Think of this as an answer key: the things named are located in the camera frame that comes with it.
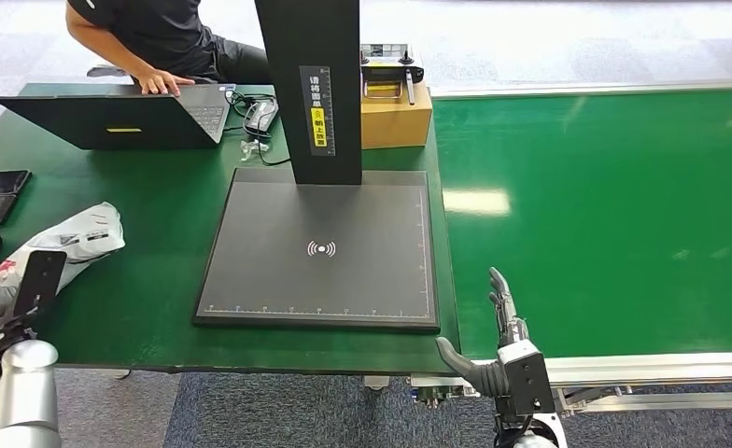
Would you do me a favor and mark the white plastic mailer package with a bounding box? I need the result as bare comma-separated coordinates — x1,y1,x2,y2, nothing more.
0,202,126,298

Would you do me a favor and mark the black inbound scanner machine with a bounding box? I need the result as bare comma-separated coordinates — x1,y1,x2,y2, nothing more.
192,0,440,335

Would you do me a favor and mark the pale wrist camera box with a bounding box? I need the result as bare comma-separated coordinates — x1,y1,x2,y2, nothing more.
497,338,556,416
9,248,68,319

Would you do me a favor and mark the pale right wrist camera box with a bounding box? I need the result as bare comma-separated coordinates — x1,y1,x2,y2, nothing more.
497,338,556,416

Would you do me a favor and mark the green conveyor belt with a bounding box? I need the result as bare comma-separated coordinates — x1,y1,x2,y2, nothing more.
432,89,732,360

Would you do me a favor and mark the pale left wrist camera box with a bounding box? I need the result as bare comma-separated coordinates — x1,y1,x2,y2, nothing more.
9,248,68,319

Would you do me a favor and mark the green table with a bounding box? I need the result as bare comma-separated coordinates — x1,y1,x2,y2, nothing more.
0,83,463,376

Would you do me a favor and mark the person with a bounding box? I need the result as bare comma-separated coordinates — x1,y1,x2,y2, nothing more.
65,0,274,97

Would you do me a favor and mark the brown cardboard box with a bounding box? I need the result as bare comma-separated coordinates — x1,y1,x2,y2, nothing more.
360,83,434,151

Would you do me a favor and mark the black remote controller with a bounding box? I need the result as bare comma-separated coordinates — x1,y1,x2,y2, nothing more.
360,43,425,106

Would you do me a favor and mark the small clear plastic piece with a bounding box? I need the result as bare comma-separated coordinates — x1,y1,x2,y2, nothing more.
240,139,270,162

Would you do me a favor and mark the aluminium conveyor frame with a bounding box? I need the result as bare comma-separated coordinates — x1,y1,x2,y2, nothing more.
405,78,732,414

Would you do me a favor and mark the black laptop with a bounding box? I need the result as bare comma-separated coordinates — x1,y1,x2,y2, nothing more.
0,84,237,151

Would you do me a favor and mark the black power cable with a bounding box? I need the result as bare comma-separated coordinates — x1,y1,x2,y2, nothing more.
225,91,291,167

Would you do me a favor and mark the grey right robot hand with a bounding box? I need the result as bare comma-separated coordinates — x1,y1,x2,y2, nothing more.
435,267,529,399

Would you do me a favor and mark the person's hand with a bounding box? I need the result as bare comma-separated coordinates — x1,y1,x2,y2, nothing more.
135,69,196,98

